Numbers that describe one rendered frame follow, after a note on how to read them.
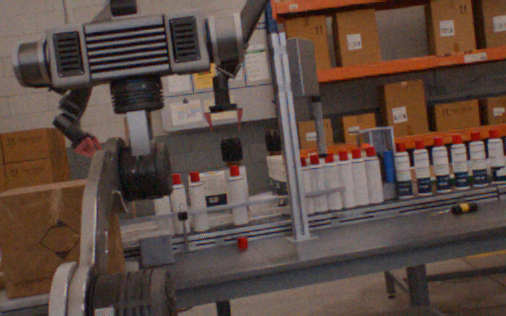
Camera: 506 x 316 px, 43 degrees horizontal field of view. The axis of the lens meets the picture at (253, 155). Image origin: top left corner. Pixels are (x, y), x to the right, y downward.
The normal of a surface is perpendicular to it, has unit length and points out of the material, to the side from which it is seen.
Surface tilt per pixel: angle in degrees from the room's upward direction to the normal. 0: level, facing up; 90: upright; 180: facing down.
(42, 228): 90
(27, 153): 91
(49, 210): 90
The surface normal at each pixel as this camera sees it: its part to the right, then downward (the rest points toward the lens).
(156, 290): -0.07, -0.65
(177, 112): 0.02, 0.04
